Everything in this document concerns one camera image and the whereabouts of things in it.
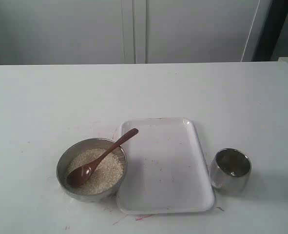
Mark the brown wooden spoon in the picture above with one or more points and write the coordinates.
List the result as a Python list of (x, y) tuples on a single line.
[(82, 174)]

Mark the white rice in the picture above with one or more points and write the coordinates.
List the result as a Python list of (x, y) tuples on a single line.
[(106, 175)]

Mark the steel bowl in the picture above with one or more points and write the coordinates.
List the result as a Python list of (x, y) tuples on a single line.
[(78, 148)]

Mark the small metal cup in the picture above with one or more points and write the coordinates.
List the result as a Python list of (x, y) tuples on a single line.
[(230, 171)]

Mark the white rectangular plastic tray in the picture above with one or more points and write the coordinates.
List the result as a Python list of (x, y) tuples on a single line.
[(166, 169)]

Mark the white cabinet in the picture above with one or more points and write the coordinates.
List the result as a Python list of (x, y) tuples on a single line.
[(129, 31)]

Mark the dark vertical post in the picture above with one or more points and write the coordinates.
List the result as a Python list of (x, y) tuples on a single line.
[(271, 30)]

